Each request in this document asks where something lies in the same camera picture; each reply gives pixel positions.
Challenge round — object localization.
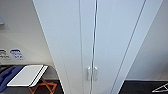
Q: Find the white folding table top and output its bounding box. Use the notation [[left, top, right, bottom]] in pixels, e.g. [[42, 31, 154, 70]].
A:
[[6, 64, 50, 88]]

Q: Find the white wall box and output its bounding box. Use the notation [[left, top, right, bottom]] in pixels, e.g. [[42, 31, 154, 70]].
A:
[[0, 13, 5, 31]]

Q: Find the white wardrobe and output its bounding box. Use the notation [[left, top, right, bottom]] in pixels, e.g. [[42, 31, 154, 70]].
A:
[[32, 0, 165, 94]]

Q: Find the blue white wall sign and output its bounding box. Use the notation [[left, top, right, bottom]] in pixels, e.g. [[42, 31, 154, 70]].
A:
[[9, 48, 25, 62]]

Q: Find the orange folding stand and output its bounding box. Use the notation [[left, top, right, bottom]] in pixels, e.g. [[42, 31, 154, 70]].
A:
[[27, 77, 58, 94]]

